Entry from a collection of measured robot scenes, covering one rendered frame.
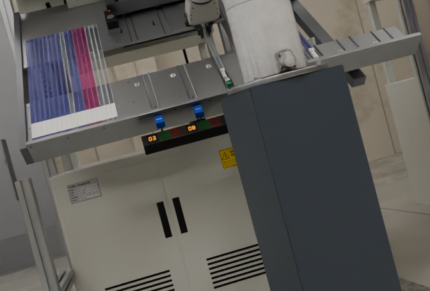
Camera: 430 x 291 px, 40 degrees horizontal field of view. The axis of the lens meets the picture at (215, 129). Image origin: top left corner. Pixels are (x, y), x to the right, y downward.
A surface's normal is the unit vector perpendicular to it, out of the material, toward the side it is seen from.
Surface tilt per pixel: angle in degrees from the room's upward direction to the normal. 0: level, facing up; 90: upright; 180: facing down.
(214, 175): 90
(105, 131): 134
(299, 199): 90
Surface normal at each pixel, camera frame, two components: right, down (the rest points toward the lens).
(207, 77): -0.11, -0.71
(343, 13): 0.27, -0.06
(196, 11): 0.22, 0.81
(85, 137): 0.26, 0.65
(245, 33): -0.65, 0.18
